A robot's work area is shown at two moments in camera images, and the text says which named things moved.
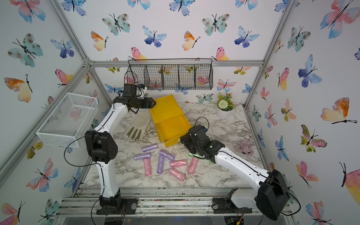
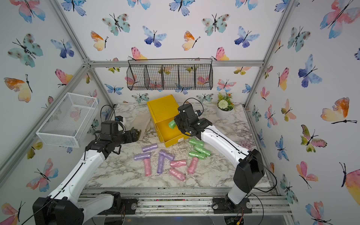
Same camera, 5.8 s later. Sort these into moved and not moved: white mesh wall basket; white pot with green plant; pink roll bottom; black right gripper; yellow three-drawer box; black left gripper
Moved: black left gripper; black right gripper
Not moved: white pot with green plant; yellow three-drawer box; pink roll bottom; white mesh wall basket
